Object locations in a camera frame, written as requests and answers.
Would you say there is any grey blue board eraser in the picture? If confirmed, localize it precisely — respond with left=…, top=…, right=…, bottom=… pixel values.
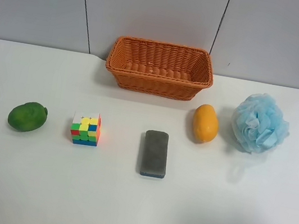
left=139, top=130, right=169, bottom=179

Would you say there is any blue mesh bath sponge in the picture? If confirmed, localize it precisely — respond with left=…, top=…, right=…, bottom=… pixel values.
left=231, top=93, right=289, bottom=153

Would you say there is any green lemon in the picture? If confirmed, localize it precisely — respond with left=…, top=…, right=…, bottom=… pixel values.
left=7, top=102, right=48, bottom=132

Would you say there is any multicolour puzzle cube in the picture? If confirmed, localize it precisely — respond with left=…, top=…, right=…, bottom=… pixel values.
left=70, top=111, right=101, bottom=147

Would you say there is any yellow orange mango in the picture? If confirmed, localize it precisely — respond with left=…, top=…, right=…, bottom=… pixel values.
left=193, top=104, right=219, bottom=143

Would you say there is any orange woven basket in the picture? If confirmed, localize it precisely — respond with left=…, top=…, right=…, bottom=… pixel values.
left=105, top=36, right=214, bottom=101

